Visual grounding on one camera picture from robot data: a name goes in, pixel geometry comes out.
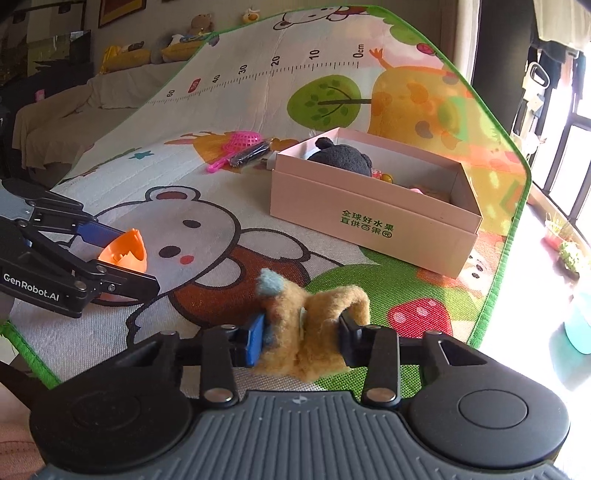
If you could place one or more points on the pink cardboard box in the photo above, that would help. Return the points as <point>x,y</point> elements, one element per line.
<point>369,230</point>

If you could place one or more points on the cartoon play mat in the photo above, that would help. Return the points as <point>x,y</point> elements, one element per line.
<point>207,92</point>

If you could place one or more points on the black window frame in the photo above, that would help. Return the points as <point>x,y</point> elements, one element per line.
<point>555,157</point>

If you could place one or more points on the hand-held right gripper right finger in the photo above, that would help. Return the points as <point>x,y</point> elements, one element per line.
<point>351,339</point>

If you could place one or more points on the person's leg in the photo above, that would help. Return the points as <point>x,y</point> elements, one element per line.
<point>14,429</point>

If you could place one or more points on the brown plush toy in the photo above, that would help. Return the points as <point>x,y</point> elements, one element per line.
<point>318,323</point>

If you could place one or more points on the black plush bear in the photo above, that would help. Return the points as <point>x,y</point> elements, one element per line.
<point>341,159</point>

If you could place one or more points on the pink toy net scoop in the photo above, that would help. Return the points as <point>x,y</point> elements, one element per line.
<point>242,141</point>

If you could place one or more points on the beige covered sofa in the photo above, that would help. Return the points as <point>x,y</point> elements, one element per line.
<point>92,106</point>

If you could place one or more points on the orange plastic eggshell toy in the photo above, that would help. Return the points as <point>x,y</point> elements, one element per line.
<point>127,254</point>

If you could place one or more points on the brown teddy bear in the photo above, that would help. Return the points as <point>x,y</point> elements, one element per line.
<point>202,23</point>

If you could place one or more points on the grey and yellow pillow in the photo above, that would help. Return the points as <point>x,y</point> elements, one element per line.
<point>180,48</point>

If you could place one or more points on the black cylindrical toy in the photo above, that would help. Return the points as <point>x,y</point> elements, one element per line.
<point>249,154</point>

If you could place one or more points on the black television screen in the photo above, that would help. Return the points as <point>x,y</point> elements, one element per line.
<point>46,60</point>

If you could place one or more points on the teal plastic basin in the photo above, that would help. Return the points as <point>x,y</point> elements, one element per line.
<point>579,327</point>

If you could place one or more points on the framed wall picture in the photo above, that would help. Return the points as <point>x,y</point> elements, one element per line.
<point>115,11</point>

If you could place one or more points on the white usb adapter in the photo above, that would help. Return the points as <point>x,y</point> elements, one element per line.
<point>270,161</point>

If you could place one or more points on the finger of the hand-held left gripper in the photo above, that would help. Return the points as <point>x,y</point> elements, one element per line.
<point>124,284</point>
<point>99,233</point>

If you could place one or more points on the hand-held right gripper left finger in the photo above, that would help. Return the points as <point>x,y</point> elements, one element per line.
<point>255,341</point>

